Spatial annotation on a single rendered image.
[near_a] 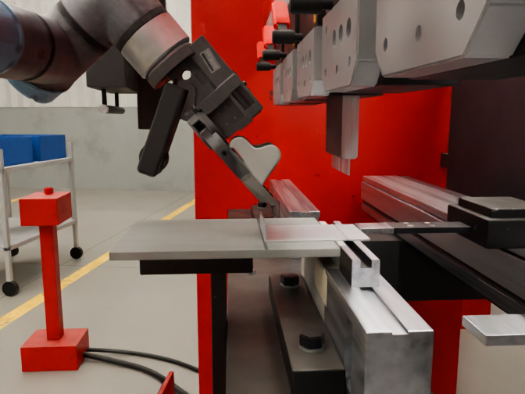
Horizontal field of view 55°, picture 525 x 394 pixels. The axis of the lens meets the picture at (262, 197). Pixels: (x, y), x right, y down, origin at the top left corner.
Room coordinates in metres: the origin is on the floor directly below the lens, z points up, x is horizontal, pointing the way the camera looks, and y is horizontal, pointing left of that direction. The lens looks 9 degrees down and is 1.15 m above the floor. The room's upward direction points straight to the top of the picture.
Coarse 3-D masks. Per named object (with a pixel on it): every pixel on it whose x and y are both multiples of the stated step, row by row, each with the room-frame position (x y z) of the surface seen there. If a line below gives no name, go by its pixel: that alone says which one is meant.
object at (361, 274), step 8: (344, 248) 0.56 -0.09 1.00; (352, 248) 0.60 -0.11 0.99; (360, 248) 0.56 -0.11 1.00; (344, 256) 0.55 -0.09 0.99; (352, 256) 0.53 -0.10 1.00; (360, 256) 0.56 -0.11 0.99; (368, 256) 0.53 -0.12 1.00; (376, 256) 0.53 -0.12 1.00; (344, 264) 0.55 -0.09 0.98; (352, 264) 0.51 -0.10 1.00; (360, 264) 0.53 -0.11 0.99; (368, 264) 0.53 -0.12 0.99; (376, 264) 0.52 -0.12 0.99; (344, 272) 0.55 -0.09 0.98; (352, 272) 0.51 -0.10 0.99; (360, 272) 0.51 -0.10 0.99; (368, 272) 0.52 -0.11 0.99; (376, 272) 0.52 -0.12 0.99; (352, 280) 0.51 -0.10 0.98; (360, 280) 0.51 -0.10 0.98; (368, 280) 0.52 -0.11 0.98; (376, 280) 0.52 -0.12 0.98
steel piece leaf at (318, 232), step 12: (264, 228) 0.60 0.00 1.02; (276, 228) 0.66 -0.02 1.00; (288, 228) 0.66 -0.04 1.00; (300, 228) 0.66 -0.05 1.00; (312, 228) 0.66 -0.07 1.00; (324, 228) 0.66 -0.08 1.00; (336, 228) 0.66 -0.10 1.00; (264, 240) 0.60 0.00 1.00; (276, 240) 0.59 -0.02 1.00; (288, 240) 0.59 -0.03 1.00; (300, 240) 0.59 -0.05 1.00; (312, 240) 0.59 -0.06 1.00; (324, 240) 0.60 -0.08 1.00; (336, 240) 0.60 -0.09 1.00
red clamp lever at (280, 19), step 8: (272, 8) 0.75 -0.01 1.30; (280, 8) 0.74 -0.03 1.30; (272, 16) 0.75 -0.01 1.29; (280, 16) 0.72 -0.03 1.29; (288, 16) 0.73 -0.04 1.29; (280, 24) 0.71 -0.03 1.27; (288, 24) 0.72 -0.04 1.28; (272, 32) 0.70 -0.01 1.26; (280, 32) 0.69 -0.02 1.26; (288, 32) 0.69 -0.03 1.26; (272, 40) 0.70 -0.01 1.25; (280, 40) 0.69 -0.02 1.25; (288, 40) 0.69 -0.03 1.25; (296, 40) 0.70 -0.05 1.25
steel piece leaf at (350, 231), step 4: (336, 224) 0.68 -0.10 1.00; (340, 224) 0.68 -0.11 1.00; (344, 224) 0.68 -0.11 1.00; (348, 224) 0.68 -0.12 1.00; (352, 224) 0.68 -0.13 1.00; (340, 228) 0.66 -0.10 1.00; (344, 228) 0.66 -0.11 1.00; (348, 228) 0.66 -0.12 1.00; (352, 228) 0.66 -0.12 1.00; (356, 228) 0.66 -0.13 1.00; (344, 232) 0.63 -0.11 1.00; (348, 232) 0.63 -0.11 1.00; (352, 232) 0.63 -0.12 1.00; (356, 232) 0.63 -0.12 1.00; (360, 232) 0.63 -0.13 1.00; (348, 236) 0.61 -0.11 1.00; (352, 236) 0.61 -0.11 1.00; (356, 236) 0.61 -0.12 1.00; (360, 236) 0.61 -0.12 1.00; (364, 236) 0.61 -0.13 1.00; (348, 240) 0.60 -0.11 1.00; (352, 240) 0.60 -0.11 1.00; (356, 240) 0.60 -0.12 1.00; (360, 240) 0.60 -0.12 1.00
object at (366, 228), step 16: (448, 208) 0.73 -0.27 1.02; (464, 208) 0.69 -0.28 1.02; (480, 208) 0.65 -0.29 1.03; (496, 208) 0.63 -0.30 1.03; (512, 208) 0.63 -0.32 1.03; (368, 224) 0.67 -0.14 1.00; (384, 224) 0.67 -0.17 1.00; (400, 224) 0.67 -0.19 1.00; (416, 224) 0.67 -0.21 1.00; (432, 224) 0.66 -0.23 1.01; (448, 224) 0.67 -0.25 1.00; (464, 224) 0.67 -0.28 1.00; (480, 224) 0.63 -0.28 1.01; (496, 224) 0.61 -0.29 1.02; (512, 224) 0.61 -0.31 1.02; (480, 240) 0.63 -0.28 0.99; (496, 240) 0.61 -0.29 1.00; (512, 240) 0.61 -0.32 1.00
